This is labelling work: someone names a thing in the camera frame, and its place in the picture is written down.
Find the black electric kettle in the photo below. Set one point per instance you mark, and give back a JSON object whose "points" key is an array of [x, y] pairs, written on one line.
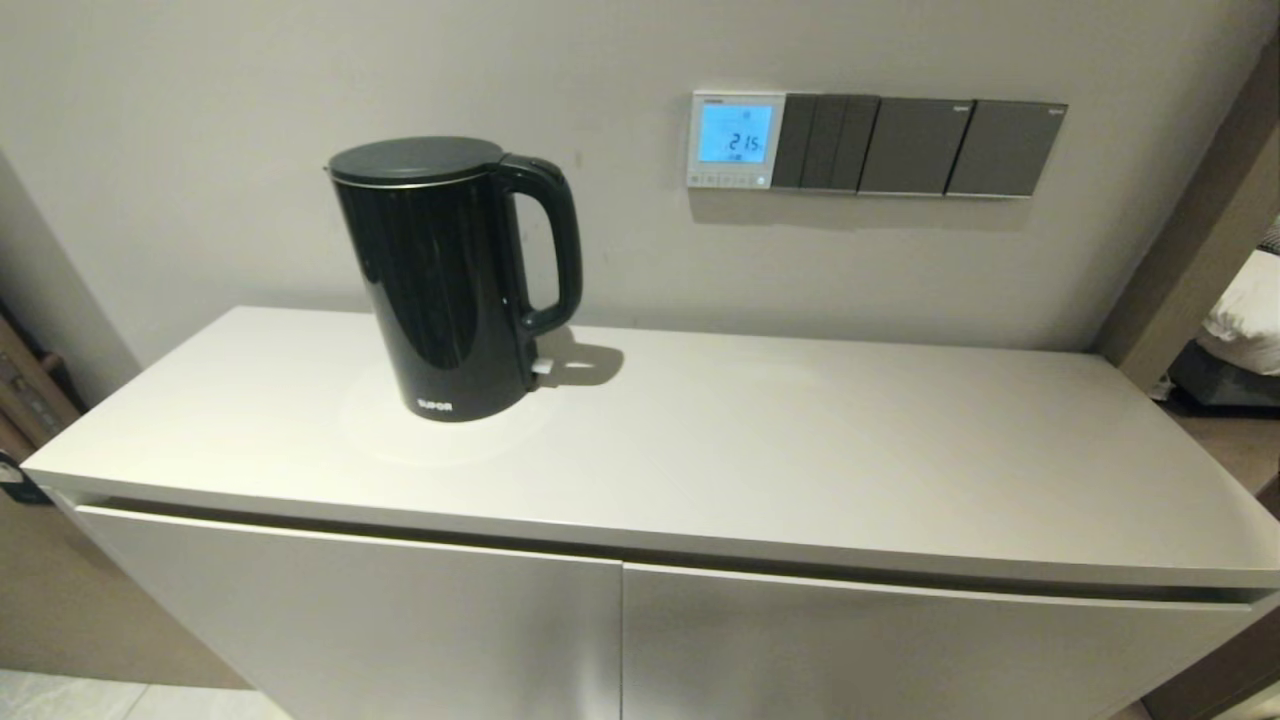
{"points": [[445, 300]]}

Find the white cabinet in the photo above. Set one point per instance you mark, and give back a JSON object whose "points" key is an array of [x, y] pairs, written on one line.
{"points": [[300, 460]]}

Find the dark bed base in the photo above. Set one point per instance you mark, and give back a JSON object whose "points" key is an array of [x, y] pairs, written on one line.
{"points": [[1225, 385]]}

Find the brown wooden door frame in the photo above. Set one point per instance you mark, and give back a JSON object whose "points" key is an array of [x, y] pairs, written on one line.
{"points": [[1200, 250]]}

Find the wooden rack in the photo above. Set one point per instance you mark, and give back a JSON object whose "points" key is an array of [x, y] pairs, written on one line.
{"points": [[25, 390]]}

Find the grey single wall switch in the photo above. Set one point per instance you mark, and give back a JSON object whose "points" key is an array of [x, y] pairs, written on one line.
{"points": [[1005, 148], [915, 145]]}

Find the white thermostat with blue screen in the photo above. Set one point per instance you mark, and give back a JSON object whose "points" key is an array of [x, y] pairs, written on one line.
{"points": [[735, 135]]}

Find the white cabinet door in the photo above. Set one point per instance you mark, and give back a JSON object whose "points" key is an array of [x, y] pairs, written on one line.
{"points": [[350, 630], [900, 660]]}

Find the blue and white item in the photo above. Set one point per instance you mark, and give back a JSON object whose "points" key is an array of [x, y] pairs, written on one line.
{"points": [[15, 485]]}

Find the white bedding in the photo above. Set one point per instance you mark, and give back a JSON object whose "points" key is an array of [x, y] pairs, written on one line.
{"points": [[1250, 320]]}

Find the grey triple rocker wall switch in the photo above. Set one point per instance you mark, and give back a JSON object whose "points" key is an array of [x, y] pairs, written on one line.
{"points": [[825, 140]]}

